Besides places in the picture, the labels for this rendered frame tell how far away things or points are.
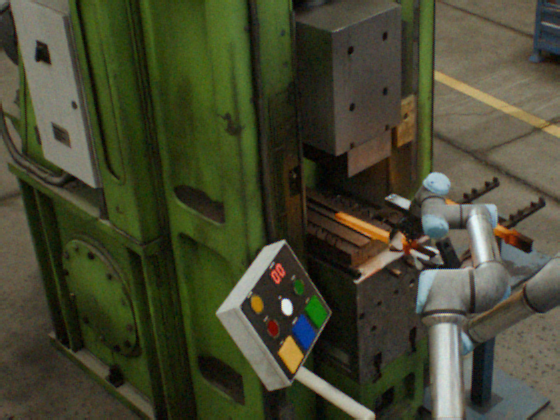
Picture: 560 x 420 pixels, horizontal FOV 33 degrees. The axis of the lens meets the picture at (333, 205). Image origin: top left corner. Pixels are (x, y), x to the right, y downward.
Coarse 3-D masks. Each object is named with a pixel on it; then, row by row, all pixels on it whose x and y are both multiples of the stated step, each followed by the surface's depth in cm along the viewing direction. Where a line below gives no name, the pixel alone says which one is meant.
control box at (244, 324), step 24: (264, 264) 267; (288, 264) 274; (240, 288) 260; (264, 288) 261; (288, 288) 270; (312, 288) 280; (240, 312) 250; (264, 312) 258; (240, 336) 255; (264, 336) 255; (288, 336) 264; (264, 360) 256; (288, 384) 258
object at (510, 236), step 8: (448, 200) 336; (496, 232) 320; (504, 232) 317; (512, 232) 315; (504, 240) 316; (512, 240) 316; (520, 240) 313; (528, 240) 311; (520, 248) 314; (528, 248) 312
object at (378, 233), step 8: (336, 216) 323; (344, 216) 322; (352, 224) 318; (360, 224) 317; (368, 224) 316; (368, 232) 314; (376, 232) 311; (384, 232) 311; (384, 240) 310; (408, 248) 302; (416, 248) 300; (424, 248) 300; (432, 256) 297
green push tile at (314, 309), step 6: (312, 300) 277; (318, 300) 279; (306, 306) 275; (312, 306) 276; (318, 306) 279; (306, 312) 274; (312, 312) 275; (318, 312) 278; (324, 312) 280; (312, 318) 274; (318, 318) 277; (324, 318) 279; (318, 324) 276
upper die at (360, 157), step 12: (384, 132) 298; (360, 144) 291; (372, 144) 295; (384, 144) 300; (312, 156) 301; (324, 156) 297; (336, 156) 292; (348, 156) 289; (360, 156) 293; (372, 156) 297; (384, 156) 302; (336, 168) 295; (348, 168) 291; (360, 168) 295
